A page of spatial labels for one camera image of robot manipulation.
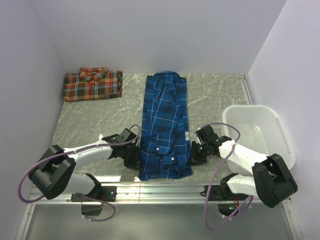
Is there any blue plaid long sleeve shirt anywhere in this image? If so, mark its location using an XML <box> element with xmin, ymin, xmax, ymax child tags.
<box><xmin>138</xmin><ymin>71</ymin><xmax>193</xmax><ymax>181</ymax></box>

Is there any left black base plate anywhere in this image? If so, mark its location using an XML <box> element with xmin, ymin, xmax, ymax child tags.
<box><xmin>70</xmin><ymin>186</ymin><xmax>117</xmax><ymax>202</ymax></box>

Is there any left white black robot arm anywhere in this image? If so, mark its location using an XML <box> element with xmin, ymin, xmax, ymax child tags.
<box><xmin>27</xmin><ymin>128</ymin><xmax>140</xmax><ymax>201</ymax></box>

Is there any folded orange plaid shirt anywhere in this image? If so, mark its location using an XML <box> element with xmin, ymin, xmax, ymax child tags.
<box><xmin>63</xmin><ymin>67</ymin><xmax>123</xmax><ymax>102</ymax></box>

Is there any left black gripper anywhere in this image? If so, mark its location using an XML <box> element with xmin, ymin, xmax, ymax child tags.
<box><xmin>120</xmin><ymin>144</ymin><xmax>144</xmax><ymax>171</ymax></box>

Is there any aluminium mounting rail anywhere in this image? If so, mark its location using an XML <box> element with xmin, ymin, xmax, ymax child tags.
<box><xmin>27</xmin><ymin>182</ymin><xmax>292</xmax><ymax>205</ymax></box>

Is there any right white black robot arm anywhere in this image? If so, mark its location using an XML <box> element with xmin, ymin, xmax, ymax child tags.
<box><xmin>189</xmin><ymin>125</ymin><xmax>298</xmax><ymax>208</ymax></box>

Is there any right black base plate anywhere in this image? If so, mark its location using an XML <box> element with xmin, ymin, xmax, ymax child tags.
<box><xmin>208</xmin><ymin>185</ymin><xmax>248</xmax><ymax>202</ymax></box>

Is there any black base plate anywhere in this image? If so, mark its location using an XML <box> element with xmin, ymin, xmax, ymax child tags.
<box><xmin>70</xmin><ymin>186</ymin><xmax>117</xmax><ymax>202</ymax></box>
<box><xmin>208</xmin><ymin>185</ymin><xmax>248</xmax><ymax>202</ymax></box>

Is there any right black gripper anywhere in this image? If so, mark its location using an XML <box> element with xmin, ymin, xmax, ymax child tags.
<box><xmin>186</xmin><ymin>141</ymin><xmax>210</xmax><ymax>167</ymax></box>

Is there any white plastic basin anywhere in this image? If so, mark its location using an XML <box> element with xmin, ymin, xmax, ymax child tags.
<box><xmin>222</xmin><ymin>105</ymin><xmax>296</xmax><ymax>169</ymax></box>

